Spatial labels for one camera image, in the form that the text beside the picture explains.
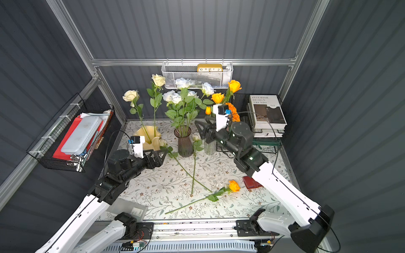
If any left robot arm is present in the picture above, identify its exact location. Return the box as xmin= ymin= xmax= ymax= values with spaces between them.
xmin=37 ymin=149 xmax=168 ymax=253

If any white wire wall basket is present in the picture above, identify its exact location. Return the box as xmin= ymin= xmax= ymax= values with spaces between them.
xmin=161 ymin=61 xmax=234 ymax=89

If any yellow clock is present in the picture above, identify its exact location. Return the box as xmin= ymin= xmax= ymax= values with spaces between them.
xmin=197 ymin=63 xmax=223 ymax=73

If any pile of flowers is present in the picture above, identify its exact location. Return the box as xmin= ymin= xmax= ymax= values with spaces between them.
xmin=160 ymin=144 xmax=213 ymax=195

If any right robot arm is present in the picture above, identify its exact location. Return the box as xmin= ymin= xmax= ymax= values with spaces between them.
xmin=195 ymin=118 xmax=335 ymax=253

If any white plastic case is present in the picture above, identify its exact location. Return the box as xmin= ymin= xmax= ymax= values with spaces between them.
xmin=61 ymin=116 xmax=102 ymax=155

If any yellow wavy vase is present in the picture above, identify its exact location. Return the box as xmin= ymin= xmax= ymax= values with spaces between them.
xmin=134 ymin=126 xmax=161 ymax=151

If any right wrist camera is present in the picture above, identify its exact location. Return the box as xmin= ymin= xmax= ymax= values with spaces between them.
xmin=213 ymin=104 xmax=231 ymax=132

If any clear glass vase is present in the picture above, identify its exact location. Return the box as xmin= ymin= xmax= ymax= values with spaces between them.
xmin=204 ymin=140 xmax=217 ymax=156

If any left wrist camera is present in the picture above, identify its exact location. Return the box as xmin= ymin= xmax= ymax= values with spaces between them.
xmin=128 ymin=136 xmax=146 ymax=159

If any floral table mat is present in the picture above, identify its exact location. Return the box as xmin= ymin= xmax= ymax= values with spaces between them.
xmin=86 ymin=119 xmax=304 ymax=221

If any cream white rose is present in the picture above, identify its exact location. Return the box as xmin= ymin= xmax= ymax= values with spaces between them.
xmin=122 ymin=90 xmax=151 ymax=141

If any orange rose on table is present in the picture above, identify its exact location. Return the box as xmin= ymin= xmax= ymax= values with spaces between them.
xmin=165 ymin=180 xmax=240 ymax=215

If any orange tulip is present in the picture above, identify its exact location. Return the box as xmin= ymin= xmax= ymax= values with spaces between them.
xmin=205 ymin=106 xmax=212 ymax=117

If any yellow orange rose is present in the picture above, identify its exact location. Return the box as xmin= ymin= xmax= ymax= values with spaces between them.
xmin=222 ymin=80 xmax=242 ymax=104

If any large orange marigold stem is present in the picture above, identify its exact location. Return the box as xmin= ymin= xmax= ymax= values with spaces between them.
xmin=226 ymin=102 xmax=240 ymax=122

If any small white rose stem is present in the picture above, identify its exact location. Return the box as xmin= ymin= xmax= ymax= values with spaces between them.
xmin=190 ymin=133 xmax=203 ymax=197

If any white rose on table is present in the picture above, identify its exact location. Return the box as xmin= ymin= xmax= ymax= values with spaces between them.
xmin=170 ymin=92 xmax=184 ymax=129

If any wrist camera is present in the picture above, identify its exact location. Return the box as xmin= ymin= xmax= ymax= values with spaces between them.
xmin=128 ymin=136 xmax=146 ymax=159
xmin=213 ymin=104 xmax=231 ymax=132

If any purple ribbed glass vase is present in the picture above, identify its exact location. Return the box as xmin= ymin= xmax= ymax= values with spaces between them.
xmin=174 ymin=127 xmax=194 ymax=158

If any interior design trends book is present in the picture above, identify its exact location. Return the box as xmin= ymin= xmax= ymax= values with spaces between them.
xmin=249 ymin=94 xmax=288 ymax=130

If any red folder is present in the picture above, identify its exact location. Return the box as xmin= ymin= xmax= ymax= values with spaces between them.
xmin=52 ymin=116 xmax=103 ymax=161

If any black wire side basket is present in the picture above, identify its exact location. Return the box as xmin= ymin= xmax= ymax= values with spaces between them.
xmin=27 ymin=96 xmax=115 ymax=172

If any red notebook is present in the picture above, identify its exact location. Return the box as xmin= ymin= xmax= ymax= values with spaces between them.
xmin=242 ymin=176 xmax=262 ymax=189

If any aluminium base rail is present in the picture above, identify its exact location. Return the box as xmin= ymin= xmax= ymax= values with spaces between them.
xmin=59 ymin=218 xmax=330 ymax=253

